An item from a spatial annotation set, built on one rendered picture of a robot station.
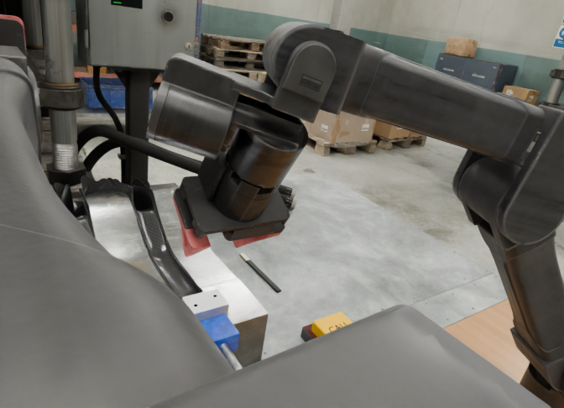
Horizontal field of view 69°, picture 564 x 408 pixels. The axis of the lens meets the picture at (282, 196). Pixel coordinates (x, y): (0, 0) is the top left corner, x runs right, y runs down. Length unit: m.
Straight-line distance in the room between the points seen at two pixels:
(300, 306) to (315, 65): 0.52
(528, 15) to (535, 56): 0.65
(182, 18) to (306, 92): 1.03
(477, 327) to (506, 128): 0.52
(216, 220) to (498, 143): 0.26
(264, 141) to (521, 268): 0.31
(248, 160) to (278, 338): 0.40
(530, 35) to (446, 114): 7.39
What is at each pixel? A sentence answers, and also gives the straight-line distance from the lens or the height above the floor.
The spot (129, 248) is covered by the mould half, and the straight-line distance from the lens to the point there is 0.71.
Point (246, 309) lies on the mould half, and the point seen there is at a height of 0.89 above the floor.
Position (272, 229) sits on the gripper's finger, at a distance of 0.44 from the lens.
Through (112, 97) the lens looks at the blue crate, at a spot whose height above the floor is 0.36.
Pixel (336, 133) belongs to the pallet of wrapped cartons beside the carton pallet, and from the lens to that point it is 4.42.
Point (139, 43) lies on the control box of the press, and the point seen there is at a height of 1.14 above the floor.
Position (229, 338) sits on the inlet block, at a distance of 0.53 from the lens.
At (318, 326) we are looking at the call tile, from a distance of 0.67.
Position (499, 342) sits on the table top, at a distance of 0.86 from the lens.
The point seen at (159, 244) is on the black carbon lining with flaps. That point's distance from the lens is 0.73.
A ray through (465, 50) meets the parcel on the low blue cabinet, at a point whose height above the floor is 1.22.
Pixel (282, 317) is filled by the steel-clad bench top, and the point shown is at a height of 0.80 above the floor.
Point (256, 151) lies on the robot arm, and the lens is 0.34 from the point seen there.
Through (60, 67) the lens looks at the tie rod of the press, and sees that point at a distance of 1.12.
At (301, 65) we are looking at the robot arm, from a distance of 0.31.
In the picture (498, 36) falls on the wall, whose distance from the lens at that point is 8.04.
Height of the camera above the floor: 1.26
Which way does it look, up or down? 23 degrees down
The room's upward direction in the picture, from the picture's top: 9 degrees clockwise
